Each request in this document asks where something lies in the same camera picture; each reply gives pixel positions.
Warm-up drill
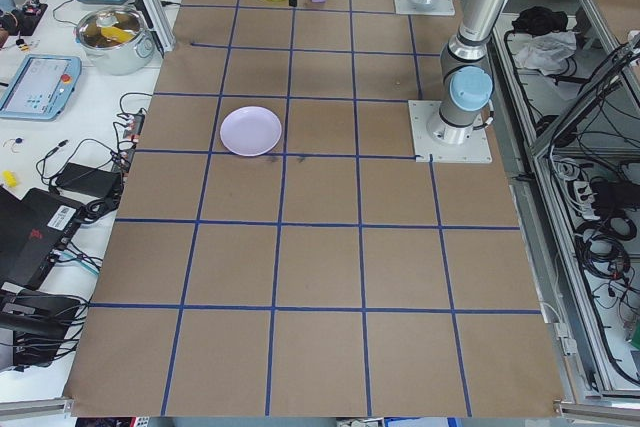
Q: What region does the black plug strip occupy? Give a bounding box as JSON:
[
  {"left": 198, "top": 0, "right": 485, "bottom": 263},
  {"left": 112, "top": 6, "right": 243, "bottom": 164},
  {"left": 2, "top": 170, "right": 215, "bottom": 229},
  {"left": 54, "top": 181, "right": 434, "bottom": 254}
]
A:
[{"left": 112, "top": 109, "right": 147, "bottom": 173}]

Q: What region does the black cable bundle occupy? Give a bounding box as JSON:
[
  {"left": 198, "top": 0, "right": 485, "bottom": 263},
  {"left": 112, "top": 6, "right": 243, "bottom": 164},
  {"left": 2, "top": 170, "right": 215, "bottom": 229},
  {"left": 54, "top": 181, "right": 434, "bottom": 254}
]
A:
[{"left": 574, "top": 216, "right": 636, "bottom": 288}]

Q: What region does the black cloth heap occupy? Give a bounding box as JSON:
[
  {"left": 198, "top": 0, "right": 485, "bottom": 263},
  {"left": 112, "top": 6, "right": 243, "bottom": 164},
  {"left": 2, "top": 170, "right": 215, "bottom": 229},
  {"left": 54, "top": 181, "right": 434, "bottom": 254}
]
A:
[{"left": 512, "top": 5, "right": 569, "bottom": 36}]

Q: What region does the glass pot lid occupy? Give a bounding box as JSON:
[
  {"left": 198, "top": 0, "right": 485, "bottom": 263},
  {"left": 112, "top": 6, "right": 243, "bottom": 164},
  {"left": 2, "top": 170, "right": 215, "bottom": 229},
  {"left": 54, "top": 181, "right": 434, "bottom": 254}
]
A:
[{"left": 77, "top": 6, "right": 146, "bottom": 48}]

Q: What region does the aluminium profile bar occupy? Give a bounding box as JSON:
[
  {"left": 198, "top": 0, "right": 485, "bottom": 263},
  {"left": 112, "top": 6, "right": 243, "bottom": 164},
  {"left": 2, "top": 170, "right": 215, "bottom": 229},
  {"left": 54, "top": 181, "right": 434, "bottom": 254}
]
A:
[
  {"left": 552, "top": 398, "right": 640, "bottom": 421},
  {"left": 0, "top": 395, "right": 75, "bottom": 418}
]

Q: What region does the black power adapter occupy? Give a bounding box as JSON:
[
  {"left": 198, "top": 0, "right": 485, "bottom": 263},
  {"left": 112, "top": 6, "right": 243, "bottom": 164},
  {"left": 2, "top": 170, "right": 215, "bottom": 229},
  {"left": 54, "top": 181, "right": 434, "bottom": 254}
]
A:
[{"left": 53, "top": 162, "right": 124, "bottom": 196}]

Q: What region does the yellow item inside pot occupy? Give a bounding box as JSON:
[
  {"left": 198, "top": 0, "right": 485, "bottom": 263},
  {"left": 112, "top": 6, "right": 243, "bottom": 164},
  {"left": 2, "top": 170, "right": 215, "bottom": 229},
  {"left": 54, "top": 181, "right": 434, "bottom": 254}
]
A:
[{"left": 99, "top": 25, "right": 136, "bottom": 46}]

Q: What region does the black computer with red logo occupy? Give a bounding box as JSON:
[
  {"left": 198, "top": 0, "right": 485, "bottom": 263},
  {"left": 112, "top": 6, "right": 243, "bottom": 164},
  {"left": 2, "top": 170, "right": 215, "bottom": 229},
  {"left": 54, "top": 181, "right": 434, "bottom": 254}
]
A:
[{"left": 0, "top": 186, "right": 87, "bottom": 293}]

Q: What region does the dark sleeved person arm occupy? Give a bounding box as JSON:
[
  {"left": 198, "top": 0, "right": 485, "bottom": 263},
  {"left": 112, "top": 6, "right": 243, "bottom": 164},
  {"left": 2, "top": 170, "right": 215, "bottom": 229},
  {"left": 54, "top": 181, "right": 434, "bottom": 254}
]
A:
[{"left": 0, "top": 10, "right": 22, "bottom": 37}]

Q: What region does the white side table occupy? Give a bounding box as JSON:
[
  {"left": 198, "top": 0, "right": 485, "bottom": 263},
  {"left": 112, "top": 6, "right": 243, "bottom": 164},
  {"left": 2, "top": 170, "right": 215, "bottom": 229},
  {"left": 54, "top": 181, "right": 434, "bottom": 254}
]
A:
[{"left": 0, "top": 0, "right": 197, "bottom": 398}]

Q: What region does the stainless steel pot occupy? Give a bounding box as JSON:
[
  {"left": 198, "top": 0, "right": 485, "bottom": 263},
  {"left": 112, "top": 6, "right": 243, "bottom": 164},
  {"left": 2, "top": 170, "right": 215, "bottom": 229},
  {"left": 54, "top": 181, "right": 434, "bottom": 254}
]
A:
[{"left": 74, "top": 5, "right": 154, "bottom": 77}]

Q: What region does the black electronics box with cables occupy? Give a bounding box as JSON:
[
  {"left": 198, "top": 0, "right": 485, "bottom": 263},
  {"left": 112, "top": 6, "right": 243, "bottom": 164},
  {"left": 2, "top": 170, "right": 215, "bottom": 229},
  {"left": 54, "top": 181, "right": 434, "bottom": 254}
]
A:
[{"left": 0, "top": 289, "right": 90, "bottom": 373}]

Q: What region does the V-shaped metal bar frame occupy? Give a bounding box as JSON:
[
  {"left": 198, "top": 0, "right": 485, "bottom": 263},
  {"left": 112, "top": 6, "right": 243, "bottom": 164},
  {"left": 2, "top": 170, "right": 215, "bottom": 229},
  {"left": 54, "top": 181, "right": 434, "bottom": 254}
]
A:
[{"left": 487, "top": 0, "right": 640, "bottom": 427}]

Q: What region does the white power strip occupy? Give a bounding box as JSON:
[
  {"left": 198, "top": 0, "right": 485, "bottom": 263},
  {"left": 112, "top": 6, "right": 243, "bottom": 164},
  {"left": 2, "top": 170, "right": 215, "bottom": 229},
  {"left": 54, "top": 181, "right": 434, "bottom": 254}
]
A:
[{"left": 554, "top": 161, "right": 601, "bottom": 218}]

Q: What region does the red circuit board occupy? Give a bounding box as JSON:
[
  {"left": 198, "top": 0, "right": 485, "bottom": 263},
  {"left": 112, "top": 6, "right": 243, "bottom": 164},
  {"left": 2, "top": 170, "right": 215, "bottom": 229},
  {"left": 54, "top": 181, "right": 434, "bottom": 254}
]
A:
[{"left": 14, "top": 1, "right": 49, "bottom": 19}]

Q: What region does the crumpled white cloth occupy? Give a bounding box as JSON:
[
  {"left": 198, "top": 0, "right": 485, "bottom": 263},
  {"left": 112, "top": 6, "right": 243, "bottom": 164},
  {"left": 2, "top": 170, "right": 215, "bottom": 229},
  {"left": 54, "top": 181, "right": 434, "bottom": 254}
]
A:
[{"left": 514, "top": 30, "right": 579, "bottom": 76}]

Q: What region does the lilac plastic plate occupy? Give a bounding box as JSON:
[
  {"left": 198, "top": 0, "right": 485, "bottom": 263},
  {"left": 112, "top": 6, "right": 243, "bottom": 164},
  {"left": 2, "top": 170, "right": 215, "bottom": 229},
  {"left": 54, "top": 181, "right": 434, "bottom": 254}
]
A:
[{"left": 219, "top": 105, "right": 283, "bottom": 157}]

